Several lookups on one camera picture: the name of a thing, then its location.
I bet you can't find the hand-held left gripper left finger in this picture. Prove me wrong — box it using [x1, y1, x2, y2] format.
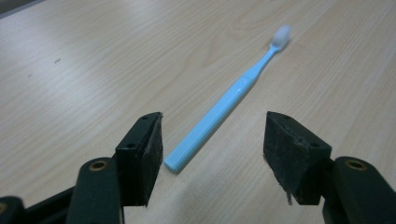
[115, 111, 164, 207]

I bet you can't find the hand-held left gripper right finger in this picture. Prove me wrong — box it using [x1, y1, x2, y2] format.
[262, 110, 332, 206]

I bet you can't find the light blue toothbrush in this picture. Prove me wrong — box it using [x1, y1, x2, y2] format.
[163, 23, 293, 175]

